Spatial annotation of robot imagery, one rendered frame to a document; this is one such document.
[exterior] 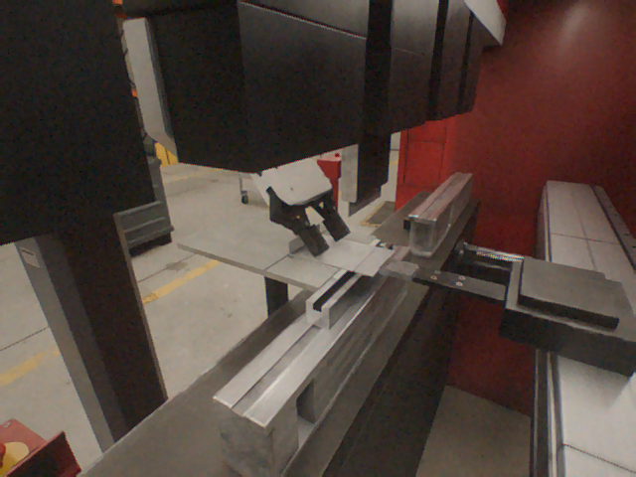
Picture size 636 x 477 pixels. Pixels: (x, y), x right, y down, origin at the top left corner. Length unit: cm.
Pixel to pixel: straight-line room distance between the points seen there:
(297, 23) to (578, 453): 34
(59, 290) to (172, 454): 53
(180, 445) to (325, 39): 40
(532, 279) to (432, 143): 92
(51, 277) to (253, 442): 63
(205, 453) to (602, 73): 122
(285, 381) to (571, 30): 114
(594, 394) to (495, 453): 122
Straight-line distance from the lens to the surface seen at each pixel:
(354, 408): 44
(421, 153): 130
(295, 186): 46
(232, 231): 59
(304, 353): 37
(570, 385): 38
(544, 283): 41
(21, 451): 66
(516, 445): 163
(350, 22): 29
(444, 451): 152
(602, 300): 42
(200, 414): 46
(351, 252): 49
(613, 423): 36
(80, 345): 96
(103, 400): 106
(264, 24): 20
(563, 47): 124
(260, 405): 33
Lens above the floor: 122
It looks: 24 degrees down
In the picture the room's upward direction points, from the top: straight up
